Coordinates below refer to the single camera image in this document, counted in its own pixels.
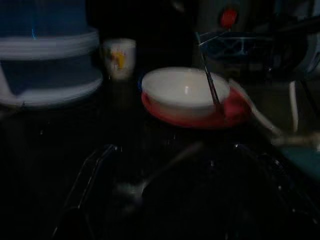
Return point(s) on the white cup with yellow print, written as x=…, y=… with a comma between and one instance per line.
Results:
x=118, y=60

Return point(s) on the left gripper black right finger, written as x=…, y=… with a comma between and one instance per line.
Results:
x=275, y=190

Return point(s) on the red plastic plate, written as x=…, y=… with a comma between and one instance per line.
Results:
x=232, y=110

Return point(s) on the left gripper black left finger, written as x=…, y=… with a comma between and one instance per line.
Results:
x=85, y=190

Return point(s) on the black chopstick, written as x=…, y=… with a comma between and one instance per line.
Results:
x=208, y=75
x=212, y=82

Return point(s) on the blue stackable container tier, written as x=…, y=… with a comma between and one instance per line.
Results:
x=50, y=22
x=50, y=80

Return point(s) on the metal spoon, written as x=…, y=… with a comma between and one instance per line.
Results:
x=135, y=190

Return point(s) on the white ceramic bowl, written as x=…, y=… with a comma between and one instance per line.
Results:
x=180, y=90

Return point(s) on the white rack leg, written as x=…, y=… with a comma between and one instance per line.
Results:
x=293, y=105

